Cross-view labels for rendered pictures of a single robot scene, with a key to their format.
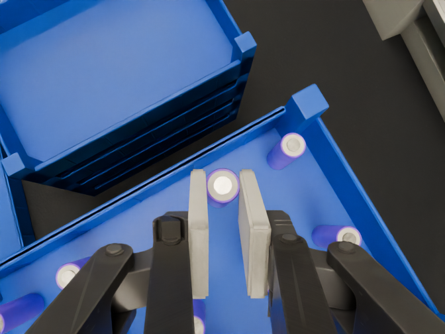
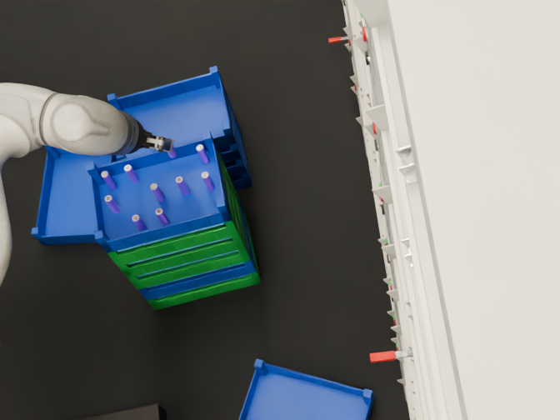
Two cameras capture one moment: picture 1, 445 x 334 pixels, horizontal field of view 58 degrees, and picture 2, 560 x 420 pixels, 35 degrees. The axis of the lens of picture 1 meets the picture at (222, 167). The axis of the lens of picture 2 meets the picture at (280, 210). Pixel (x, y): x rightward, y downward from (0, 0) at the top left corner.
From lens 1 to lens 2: 1.82 m
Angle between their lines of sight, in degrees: 23
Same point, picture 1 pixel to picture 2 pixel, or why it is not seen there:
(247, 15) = (282, 125)
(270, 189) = (199, 169)
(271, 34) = (293, 139)
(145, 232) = (154, 173)
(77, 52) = (161, 120)
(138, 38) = (190, 119)
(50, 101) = not seen: hidden behind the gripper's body
